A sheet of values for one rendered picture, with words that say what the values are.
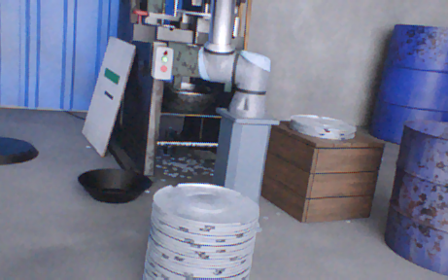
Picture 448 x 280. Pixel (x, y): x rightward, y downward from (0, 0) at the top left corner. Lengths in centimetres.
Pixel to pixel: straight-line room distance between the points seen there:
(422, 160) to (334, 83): 259
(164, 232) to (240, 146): 65
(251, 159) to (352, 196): 60
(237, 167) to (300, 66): 250
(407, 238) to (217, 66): 95
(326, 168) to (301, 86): 223
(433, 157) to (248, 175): 65
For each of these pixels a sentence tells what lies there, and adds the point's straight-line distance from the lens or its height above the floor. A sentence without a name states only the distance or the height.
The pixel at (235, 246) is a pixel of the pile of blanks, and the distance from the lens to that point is 133.
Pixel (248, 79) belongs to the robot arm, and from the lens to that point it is 188.
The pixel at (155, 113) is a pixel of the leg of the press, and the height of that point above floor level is 33.
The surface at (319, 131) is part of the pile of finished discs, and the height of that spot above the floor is 37.
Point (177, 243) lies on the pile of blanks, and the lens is 131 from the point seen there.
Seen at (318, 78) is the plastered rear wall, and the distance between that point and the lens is 443.
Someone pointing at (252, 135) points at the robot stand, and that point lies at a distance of 189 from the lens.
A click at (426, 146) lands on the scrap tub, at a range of 201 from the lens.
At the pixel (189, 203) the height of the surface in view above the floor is 30.
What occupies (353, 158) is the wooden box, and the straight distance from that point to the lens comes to 227.
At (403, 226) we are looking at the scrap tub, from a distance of 211.
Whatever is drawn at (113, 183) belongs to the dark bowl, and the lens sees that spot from 233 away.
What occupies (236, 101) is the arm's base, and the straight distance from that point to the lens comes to 190.
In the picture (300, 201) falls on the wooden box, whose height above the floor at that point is 9.
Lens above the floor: 80
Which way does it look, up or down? 14 degrees down
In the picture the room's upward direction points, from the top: 8 degrees clockwise
